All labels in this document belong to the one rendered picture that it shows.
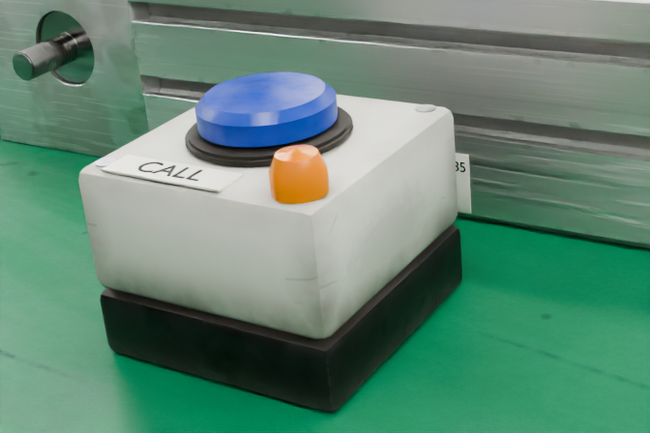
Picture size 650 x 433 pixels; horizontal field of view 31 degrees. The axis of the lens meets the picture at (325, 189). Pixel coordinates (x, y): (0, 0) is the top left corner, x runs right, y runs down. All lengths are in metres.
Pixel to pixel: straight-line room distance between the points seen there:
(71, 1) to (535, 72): 0.20
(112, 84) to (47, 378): 0.17
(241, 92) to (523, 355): 0.11
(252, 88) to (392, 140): 0.04
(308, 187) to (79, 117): 0.23
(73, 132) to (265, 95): 0.20
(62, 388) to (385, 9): 0.16
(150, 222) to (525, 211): 0.14
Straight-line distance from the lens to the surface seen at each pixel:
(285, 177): 0.29
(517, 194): 0.40
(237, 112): 0.32
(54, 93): 0.51
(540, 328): 0.35
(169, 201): 0.31
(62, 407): 0.34
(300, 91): 0.33
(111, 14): 0.47
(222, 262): 0.31
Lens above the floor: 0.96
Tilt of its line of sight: 24 degrees down
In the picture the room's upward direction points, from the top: 6 degrees counter-clockwise
